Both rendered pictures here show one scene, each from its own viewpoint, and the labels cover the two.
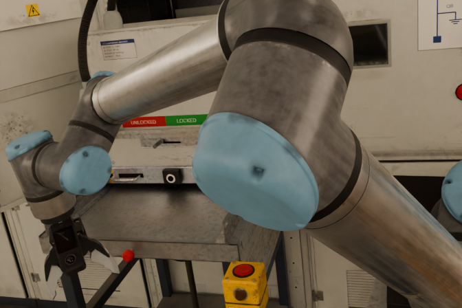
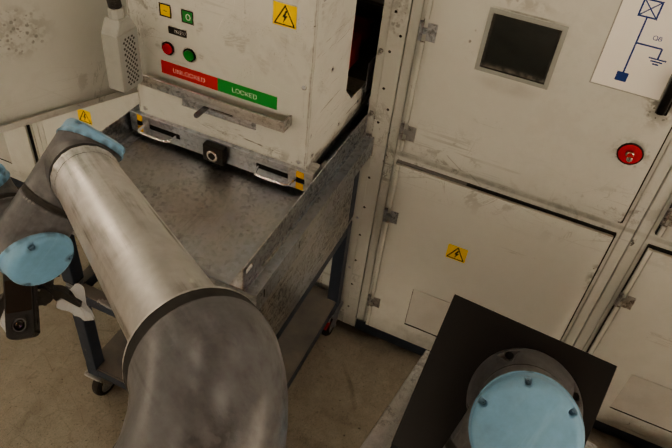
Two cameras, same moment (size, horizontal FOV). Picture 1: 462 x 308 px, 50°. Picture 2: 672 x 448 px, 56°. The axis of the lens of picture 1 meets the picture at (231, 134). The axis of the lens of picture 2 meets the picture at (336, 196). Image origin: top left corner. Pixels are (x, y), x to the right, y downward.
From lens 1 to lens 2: 0.47 m
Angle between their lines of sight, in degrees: 22
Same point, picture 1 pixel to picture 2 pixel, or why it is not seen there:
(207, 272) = not seen: hidden behind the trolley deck
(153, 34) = not seen: outside the picture
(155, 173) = (194, 140)
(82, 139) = (33, 220)
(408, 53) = (575, 81)
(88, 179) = (35, 273)
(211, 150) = not seen: outside the picture
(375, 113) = (504, 138)
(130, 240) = not seen: hidden behind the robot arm
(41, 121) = (59, 22)
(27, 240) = (46, 130)
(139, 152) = (179, 109)
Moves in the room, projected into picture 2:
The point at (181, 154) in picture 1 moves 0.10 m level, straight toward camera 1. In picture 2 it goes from (231, 129) to (225, 153)
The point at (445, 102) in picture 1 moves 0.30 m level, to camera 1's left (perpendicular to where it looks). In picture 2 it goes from (599, 157) to (477, 140)
